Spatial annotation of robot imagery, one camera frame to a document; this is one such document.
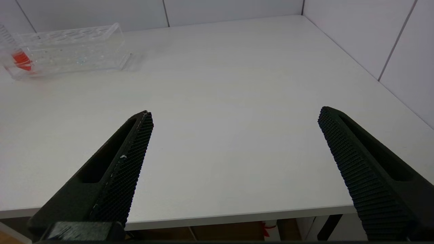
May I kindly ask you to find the small red object under table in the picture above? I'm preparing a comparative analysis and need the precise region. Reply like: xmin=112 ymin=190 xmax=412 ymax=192
xmin=260 ymin=221 xmax=277 ymax=237

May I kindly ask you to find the test tube with red pigment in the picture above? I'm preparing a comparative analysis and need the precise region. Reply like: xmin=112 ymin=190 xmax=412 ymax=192
xmin=0 ymin=24 xmax=35 ymax=72

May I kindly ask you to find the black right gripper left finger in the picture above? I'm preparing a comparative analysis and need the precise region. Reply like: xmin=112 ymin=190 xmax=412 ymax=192
xmin=29 ymin=110 xmax=154 ymax=239

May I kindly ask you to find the black table leg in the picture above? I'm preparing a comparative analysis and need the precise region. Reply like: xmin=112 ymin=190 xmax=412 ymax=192
xmin=317 ymin=214 xmax=342 ymax=241

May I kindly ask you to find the clear acrylic test tube rack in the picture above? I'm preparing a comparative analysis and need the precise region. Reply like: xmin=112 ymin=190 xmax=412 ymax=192
xmin=3 ymin=22 xmax=131 ymax=81

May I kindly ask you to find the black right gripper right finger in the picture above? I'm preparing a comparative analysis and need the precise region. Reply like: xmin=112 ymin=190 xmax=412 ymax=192
xmin=318 ymin=106 xmax=434 ymax=241

